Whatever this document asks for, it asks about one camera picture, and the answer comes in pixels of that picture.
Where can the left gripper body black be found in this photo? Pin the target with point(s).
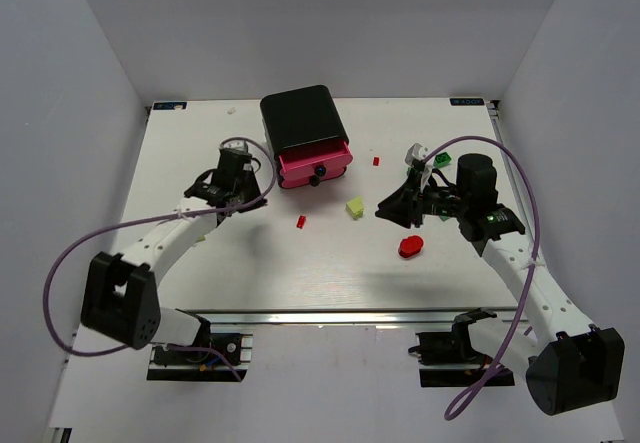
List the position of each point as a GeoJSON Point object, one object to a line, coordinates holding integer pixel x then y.
{"type": "Point", "coordinates": [245, 198]}

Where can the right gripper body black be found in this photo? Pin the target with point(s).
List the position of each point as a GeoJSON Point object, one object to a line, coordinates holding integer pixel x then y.
{"type": "Point", "coordinates": [413, 202]}

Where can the yellow-green lego brick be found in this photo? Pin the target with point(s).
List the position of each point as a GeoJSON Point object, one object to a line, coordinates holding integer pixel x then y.
{"type": "Point", "coordinates": [355, 208]}

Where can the small red lego brick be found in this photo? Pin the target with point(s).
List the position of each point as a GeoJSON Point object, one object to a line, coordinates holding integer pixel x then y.
{"type": "Point", "coordinates": [300, 221]}

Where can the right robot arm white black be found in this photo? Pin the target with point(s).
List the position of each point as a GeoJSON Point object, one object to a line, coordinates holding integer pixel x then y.
{"type": "Point", "coordinates": [569, 362]}

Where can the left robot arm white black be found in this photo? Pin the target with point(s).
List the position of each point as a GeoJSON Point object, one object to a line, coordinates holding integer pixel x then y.
{"type": "Point", "coordinates": [121, 294]}

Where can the red oval lego piece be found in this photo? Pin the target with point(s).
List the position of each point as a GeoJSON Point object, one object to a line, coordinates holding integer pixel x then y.
{"type": "Point", "coordinates": [410, 246]}

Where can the green square lego brick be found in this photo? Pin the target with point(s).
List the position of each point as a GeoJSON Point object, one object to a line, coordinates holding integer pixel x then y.
{"type": "Point", "coordinates": [442, 160]}

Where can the pink top drawer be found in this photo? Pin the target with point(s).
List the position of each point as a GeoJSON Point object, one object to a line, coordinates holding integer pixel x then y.
{"type": "Point", "coordinates": [301, 162]}

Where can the pink drawer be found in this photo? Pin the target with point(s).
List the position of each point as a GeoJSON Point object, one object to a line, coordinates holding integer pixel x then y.
{"type": "Point", "coordinates": [313, 180]}
{"type": "Point", "coordinates": [301, 162]}

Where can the pink bottom drawer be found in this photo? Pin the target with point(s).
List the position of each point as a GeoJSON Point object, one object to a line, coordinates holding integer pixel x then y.
{"type": "Point", "coordinates": [313, 180]}

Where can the black drawer cabinet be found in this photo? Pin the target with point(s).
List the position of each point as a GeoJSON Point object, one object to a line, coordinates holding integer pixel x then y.
{"type": "Point", "coordinates": [299, 117]}

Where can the right blue corner label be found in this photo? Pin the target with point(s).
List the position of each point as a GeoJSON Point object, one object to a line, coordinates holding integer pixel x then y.
{"type": "Point", "coordinates": [466, 101]}

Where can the blue corner label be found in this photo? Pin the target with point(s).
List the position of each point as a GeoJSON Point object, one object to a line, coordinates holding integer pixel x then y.
{"type": "Point", "coordinates": [466, 101]}
{"type": "Point", "coordinates": [169, 106]}

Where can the left blue corner label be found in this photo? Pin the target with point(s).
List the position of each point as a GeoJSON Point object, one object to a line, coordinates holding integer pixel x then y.
{"type": "Point", "coordinates": [169, 106]}

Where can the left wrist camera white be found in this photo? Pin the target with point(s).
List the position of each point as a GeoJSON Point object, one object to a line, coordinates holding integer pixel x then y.
{"type": "Point", "coordinates": [235, 146]}

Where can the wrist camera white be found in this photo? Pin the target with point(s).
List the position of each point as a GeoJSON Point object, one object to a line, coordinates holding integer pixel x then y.
{"type": "Point", "coordinates": [235, 146]}
{"type": "Point", "coordinates": [418, 171]}

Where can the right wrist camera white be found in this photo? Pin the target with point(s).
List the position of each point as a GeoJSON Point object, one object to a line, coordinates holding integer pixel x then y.
{"type": "Point", "coordinates": [418, 171]}

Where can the aluminium front rail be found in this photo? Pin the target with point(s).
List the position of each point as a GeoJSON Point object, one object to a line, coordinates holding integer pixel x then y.
{"type": "Point", "coordinates": [342, 317]}

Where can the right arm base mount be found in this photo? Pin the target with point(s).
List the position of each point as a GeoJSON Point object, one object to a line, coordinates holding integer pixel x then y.
{"type": "Point", "coordinates": [444, 359]}

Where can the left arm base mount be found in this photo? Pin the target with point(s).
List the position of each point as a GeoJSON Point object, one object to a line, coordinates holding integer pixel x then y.
{"type": "Point", "coordinates": [224, 357]}

